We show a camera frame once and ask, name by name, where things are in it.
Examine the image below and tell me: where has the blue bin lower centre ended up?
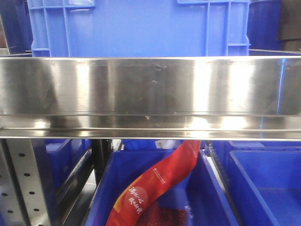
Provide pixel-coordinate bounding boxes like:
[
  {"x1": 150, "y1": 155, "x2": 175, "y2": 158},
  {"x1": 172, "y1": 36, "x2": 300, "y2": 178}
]
[{"x1": 86, "y1": 149, "x2": 238, "y2": 226}]

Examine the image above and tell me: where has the blue bin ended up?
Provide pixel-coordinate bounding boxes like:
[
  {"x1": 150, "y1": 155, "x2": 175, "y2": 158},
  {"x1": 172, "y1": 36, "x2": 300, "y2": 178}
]
[
  {"x1": 210, "y1": 141, "x2": 301, "y2": 226},
  {"x1": 45, "y1": 139, "x2": 91, "y2": 188},
  {"x1": 86, "y1": 149, "x2": 238, "y2": 226}
]

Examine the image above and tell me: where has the blue bin lower left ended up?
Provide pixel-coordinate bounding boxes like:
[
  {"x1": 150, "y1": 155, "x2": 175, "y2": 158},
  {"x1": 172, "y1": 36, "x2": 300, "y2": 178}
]
[{"x1": 45, "y1": 139, "x2": 91, "y2": 188}]

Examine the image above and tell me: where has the blue bin lower right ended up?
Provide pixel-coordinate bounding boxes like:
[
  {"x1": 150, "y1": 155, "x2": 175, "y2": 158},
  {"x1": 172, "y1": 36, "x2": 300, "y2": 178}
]
[{"x1": 210, "y1": 141, "x2": 301, "y2": 226}]

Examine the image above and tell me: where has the red printed snack bag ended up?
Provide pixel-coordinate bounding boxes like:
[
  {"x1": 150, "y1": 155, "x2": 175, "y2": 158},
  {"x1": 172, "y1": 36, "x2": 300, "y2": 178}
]
[{"x1": 106, "y1": 140, "x2": 201, "y2": 226}]

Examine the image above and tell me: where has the large blue crate on shelf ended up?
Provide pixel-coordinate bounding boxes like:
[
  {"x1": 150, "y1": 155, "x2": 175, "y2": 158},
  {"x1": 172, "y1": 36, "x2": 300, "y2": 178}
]
[{"x1": 28, "y1": 0, "x2": 250, "y2": 57}]

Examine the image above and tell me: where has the perforated metal shelf upright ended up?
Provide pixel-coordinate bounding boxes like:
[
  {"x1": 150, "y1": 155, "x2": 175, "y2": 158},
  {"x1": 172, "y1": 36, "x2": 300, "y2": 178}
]
[{"x1": 0, "y1": 139, "x2": 51, "y2": 226}]

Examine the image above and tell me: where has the stainless steel shelf rail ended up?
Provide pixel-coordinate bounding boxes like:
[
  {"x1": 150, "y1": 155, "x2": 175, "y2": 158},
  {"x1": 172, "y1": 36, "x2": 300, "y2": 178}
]
[{"x1": 0, "y1": 56, "x2": 301, "y2": 141}]

